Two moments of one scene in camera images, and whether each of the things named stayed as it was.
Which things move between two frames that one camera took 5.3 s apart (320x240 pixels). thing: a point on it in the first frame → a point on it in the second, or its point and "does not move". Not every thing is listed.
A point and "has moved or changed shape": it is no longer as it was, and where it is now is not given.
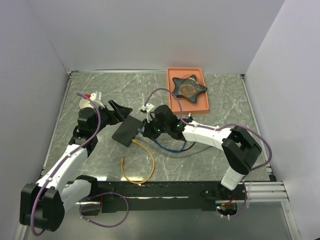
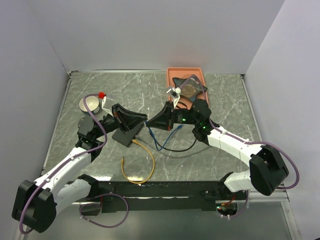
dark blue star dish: x=188 y=88 does not move
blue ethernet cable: x=183 y=147 has moved or changed shape
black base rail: x=129 y=196 does not move
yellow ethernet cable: x=122 y=165 does not move
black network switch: x=127 y=131 does not move
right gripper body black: x=155 y=128 → x=182 y=116
